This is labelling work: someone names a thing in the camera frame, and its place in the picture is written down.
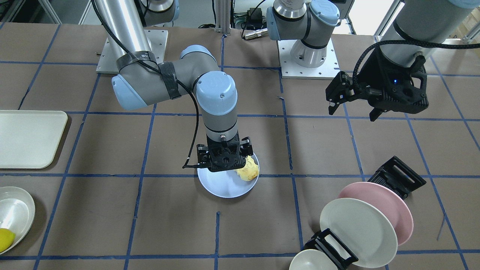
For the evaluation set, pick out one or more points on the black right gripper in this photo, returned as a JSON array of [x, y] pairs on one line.
[[246, 146]]

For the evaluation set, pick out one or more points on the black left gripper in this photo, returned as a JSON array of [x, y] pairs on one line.
[[376, 71]]

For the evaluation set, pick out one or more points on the light blue plate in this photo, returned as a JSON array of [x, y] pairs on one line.
[[225, 184]]

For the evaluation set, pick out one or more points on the bread roll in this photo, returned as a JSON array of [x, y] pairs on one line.
[[250, 171]]

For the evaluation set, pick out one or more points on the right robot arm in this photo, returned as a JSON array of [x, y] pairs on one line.
[[143, 80]]

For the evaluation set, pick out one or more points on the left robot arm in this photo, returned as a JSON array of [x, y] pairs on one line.
[[420, 27]]

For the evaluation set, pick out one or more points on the pink plate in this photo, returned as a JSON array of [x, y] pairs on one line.
[[386, 201]]

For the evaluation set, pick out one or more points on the pale green plate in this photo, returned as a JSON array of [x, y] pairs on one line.
[[363, 229]]

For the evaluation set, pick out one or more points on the black dish rack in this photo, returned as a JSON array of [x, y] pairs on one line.
[[395, 175]]

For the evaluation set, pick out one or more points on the silver metal connector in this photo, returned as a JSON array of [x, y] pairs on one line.
[[255, 34]]

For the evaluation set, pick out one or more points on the cream bowl by rack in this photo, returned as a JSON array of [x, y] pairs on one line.
[[312, 259]]

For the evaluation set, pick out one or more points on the black power adapter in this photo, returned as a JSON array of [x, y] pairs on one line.
[[255, 14]]

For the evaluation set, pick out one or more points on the cream plastic tray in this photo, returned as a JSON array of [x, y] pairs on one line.
[[29, 139]]

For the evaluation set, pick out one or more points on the white bowl with lemon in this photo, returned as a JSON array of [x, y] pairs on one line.
[[17, 213]]

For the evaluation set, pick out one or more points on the yellow lemon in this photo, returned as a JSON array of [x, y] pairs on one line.
[[7, 238]]

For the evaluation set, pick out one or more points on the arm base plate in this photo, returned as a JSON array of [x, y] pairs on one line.
[[292, 70], [157, 40]]

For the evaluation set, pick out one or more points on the aluminium frame post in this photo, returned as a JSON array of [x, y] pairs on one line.
[[222, 10]]

